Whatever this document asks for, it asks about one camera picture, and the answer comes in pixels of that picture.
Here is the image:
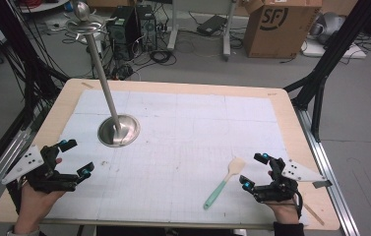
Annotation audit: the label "white metal stand frame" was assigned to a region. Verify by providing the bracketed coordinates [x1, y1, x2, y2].
[167, 0, 237, 62]

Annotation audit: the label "black power strip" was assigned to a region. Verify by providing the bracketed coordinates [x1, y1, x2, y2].
[111, 63, 135, 82]

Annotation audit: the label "coiled black cable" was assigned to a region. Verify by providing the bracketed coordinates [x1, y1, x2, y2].
[149, 48, 178, 67]

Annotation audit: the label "black computer tower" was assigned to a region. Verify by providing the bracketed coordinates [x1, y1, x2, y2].
[106, 6, 140, 61]
[136, 4, 158, 52]

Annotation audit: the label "black frame struts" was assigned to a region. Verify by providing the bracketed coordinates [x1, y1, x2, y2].
[283, 0, 371, 143]

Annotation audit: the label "white grid mat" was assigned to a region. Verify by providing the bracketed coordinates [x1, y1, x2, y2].
[46, 88, 309, 227]

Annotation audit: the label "white flat board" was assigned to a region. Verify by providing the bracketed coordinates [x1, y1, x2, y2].
[300, 38, 368, 60]

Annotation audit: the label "grey rounded device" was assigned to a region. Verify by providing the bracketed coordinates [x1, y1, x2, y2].
[310, 12, 347, 45]

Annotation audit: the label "person's left hand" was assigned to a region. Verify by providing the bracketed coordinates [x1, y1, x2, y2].
[15, 181, 66, 232]

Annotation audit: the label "flat black device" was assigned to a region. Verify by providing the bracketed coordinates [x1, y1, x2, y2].
[196, 14, 228, 36]

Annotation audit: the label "person's right hand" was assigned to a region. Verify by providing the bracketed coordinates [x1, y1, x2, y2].
[265, 196, 301, 225]

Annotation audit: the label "black cable bundle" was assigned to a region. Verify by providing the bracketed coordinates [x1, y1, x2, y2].
[0, 0, 71, 131]

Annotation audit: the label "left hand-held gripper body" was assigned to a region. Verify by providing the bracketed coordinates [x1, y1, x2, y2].
[1, 145, 80, 194]

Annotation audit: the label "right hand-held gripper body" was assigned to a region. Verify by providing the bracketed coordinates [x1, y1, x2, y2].
[253, 156, 328, 204]

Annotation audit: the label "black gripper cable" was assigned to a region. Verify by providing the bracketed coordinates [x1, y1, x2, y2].
[291, 189, 304, 219]

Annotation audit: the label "thin wooden stick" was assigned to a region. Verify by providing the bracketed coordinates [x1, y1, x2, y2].
[302, 201, 326, 227]

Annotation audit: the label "grey tape piece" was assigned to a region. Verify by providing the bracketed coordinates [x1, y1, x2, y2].
[312, 179, 334, 190]

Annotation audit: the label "brown cardboard box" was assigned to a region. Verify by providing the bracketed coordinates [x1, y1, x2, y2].
[242, 0, 324, 60]

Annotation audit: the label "metal rack stand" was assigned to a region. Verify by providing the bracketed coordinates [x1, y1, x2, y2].
[49, 1, 141, 148]

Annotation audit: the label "wooden spatula with teal handle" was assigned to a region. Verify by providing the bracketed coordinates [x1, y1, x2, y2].
[203, 156, 247, 211]

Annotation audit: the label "white round table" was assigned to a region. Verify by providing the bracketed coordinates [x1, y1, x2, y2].
[18, 0, 72, 15]

